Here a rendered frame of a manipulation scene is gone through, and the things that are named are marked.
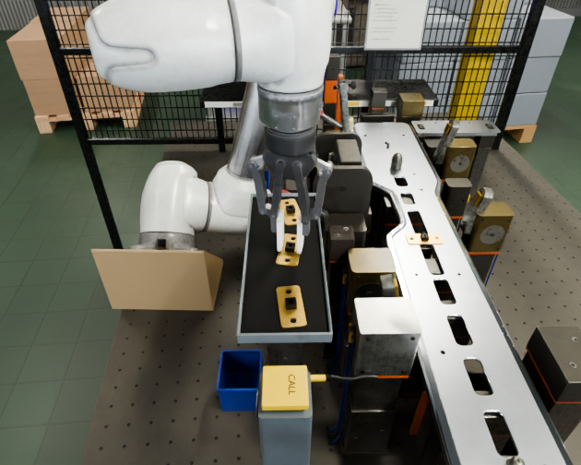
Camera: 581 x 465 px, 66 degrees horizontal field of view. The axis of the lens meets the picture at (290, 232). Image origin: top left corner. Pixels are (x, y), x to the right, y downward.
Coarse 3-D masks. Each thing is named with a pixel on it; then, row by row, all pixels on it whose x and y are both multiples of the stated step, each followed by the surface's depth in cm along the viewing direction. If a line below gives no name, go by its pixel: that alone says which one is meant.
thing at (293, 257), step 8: (288, 240) 81; (296, 240) 81; (288, 248) 78; (296, 248) 79; (280, 256) 77; (288, 256) 77; (296, 256) 77; (280, 264) 76; (288, 264) 76; (296, 264) 76
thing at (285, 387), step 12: (264, 372) 60; (276, 372) 60; (288, 372) 60; (300, 372) 60; (264, 384) 58; (276, 384) 58; (288, 384) 58; (300, 384) 58; (264, 396) 57; (276, 396) 57; (288, 396) 57; (300, 396) 57; (264, 408) 56; (276, 408) 56; (288, 408) 56; (300, 408) 56
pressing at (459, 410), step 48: (384, 144) 145; (384, 192) 124; (432, 192) 123; (432, 288) 94; (480, 288) 95; (432, 336) 84; (480, 336) 84; (432, 384) 76; (528, 384) 77; (480, 432) 70; (528, 432) 70
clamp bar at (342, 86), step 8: (344, 80) 131; (352, 80) 129; (336, 88) 131; (344, 88) 129; (352, 88) 130; (344, 96) 131; (344, 104) 132; (344, 112) 134; (344, 120) 135; (344, 128) 137
